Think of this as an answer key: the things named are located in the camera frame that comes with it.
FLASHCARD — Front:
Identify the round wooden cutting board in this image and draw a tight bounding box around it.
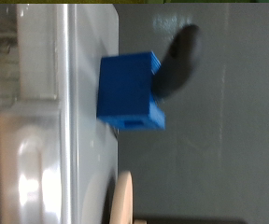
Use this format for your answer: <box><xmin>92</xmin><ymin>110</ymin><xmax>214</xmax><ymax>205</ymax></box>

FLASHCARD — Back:
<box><xmin>109</xmin><ymin>170</ymin><xmax>135</xmax><ymax>224</ymax></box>

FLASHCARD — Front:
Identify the metal spatula with blue block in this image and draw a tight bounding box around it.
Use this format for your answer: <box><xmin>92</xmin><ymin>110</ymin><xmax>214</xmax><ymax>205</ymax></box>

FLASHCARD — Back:
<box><xmin>96</xmin><ymin>23</ymin><xmax>203</xmax><ymax>138</ymax></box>

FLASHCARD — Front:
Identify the silver toaster oven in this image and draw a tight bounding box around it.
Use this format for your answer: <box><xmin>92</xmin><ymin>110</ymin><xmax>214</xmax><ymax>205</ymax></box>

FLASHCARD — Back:
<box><xmin>0</xmin><ymin>3</ymin><xmax>121</xmax><ymax>224</ymax></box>

